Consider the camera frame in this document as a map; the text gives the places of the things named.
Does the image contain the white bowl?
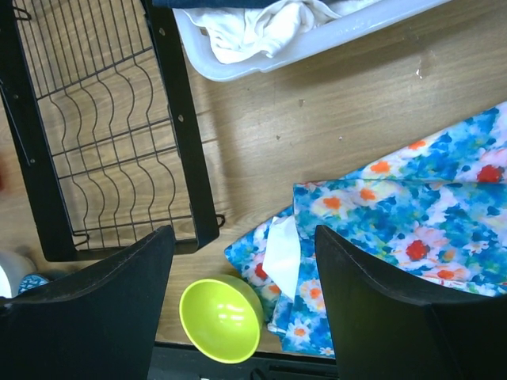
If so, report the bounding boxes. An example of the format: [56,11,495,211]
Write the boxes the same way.
[0,250,36,298]

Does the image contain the white cloth in basket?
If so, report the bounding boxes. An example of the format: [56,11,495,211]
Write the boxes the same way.
[184,1,374,64]

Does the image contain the blue patterned bowl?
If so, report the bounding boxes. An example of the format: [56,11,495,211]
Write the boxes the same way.
[18,270,66,295]

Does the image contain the orange bowl far left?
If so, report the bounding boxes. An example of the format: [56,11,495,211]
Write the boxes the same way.
[0,158,9,196]

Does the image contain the black wire dish rack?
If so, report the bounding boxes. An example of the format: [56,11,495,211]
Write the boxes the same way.
[1,1,225,262]

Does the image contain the blue floral cloth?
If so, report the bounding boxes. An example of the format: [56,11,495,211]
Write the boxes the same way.
[225,104,506,358]

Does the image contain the lime green bowl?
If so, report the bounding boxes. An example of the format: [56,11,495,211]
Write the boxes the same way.
[179,274,264,364]

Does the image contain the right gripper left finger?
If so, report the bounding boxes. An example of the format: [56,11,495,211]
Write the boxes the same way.
[1,226,175,379]

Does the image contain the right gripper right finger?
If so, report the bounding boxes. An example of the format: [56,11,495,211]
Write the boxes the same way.
[315,226,506,379]

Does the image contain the dark blue jeans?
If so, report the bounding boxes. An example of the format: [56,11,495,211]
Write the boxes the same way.
[152,0,277,9]

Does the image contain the white plastic laundry basket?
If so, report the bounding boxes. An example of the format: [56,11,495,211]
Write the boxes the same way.
[173,0,447,82]

